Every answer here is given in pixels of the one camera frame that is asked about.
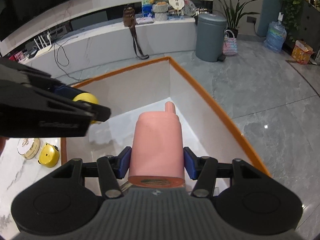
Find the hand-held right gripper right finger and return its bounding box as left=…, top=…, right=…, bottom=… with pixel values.
left=184, top=147, right=275, bottom=198

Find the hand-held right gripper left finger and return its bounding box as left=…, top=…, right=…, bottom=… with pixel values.
left=47, top=147, right=132, bottom=199

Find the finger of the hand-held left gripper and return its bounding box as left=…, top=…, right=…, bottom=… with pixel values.
left=0, top=57, right=76, bottom=98
left=25, top=85, right=112, bottom=124

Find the small yellow bottle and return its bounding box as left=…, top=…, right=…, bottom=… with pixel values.
left=72, top=92, right=100, bottom=125

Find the gold round compact case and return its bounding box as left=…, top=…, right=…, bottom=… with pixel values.
left=17, top=137, right=40, bottom=160

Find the yellow tape measure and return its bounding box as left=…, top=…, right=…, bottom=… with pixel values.
left=39, top=142, right=60, bottom=168

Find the wide pink bottle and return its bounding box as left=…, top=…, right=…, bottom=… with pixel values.
left=128, top=101, right=186, bottom=188

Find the orange cardboard box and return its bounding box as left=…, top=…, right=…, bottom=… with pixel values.
left=60, top=56, right=272, bottom=198

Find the white router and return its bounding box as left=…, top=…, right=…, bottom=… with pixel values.
left=34, top=34, right=54, bottom=53

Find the red box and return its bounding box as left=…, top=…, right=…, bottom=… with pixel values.
left=9, top=51, right=28, bottom=62

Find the white marble TV console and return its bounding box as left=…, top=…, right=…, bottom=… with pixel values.
left=0, top=17, right=198, bottom=80

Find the black television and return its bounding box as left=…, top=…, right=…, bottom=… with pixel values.
left=0, top=0, right=90, bottom=42

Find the grey woven pot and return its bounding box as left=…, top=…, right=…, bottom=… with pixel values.
left=153, top=2, right=168, bottom=21

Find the pastel woven basket bag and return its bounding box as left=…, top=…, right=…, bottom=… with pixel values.
left=223, top=29, right=238, bottom=56

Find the grey trash bin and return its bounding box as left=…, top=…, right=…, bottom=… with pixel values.
left=195, top=14, right=227, bottom=62

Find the round paper fan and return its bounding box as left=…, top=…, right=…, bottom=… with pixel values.
left=169, top=0, right=187, bottom=14

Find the blue water jug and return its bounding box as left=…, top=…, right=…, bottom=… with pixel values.
left=264, top=12, right=287, bottom=53

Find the long-leaf potted plant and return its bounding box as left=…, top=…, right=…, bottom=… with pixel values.
left=207, top=0, right=260, bottom=34

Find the orange printed cardboard carton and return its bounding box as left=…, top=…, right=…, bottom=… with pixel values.
left=291, top=40, right=316, bottom=65

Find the dark grey cabinet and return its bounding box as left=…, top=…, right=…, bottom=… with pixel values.
left=291, top=0, right=320, bottom=63

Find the trailing green pothos plant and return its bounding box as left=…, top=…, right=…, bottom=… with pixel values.
left=275, top=0, right=310, bottom=42

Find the black cable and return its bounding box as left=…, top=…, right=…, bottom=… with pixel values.
left=54, top=39, right=83, bottom=80

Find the brown bag with strap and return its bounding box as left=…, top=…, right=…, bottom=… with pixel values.
left=123, top=6, right=150, bottom=60

